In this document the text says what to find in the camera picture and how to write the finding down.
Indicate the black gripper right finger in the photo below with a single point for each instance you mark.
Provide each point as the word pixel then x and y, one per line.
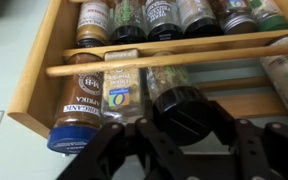
pixel 270 153

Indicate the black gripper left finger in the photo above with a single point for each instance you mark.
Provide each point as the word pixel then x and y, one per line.
pixel 117 153

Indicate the green herb jar black cap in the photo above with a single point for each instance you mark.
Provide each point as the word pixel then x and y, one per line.
pixel 177 106
pixel 128 23

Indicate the yellow spice jar white label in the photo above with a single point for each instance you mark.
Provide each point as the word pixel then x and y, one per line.
pixel 92 23

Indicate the spice jar green cap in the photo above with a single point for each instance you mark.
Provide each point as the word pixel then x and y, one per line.
pixel 270 15

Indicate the square organics herb jar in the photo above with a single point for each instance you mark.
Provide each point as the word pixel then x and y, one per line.
pixel 122 93

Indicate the paprika jar blue cap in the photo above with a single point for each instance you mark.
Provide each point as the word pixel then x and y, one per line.
pixel 79 100

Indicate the pale herb glass jar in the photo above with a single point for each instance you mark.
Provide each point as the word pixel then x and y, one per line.
pixel 285 76

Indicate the grey label jar black cap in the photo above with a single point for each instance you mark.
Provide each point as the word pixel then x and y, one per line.
pixel 197 16

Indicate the wooden wall spice rack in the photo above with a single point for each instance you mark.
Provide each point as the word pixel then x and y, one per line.
pixel 37 76

